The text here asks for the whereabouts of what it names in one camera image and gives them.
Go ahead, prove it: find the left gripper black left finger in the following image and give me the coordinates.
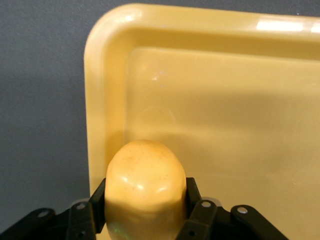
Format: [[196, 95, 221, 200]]
[[0, 177, 108, 240]]

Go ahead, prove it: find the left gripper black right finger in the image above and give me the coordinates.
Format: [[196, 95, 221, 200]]
[[174, 176, 294, 240]]

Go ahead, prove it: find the yellow plastic tray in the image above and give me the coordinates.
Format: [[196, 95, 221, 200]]
[[83, 2, 320, 240]]

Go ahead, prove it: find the yellow potato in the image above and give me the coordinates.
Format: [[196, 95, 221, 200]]
[[104, 139, 187, 240]]

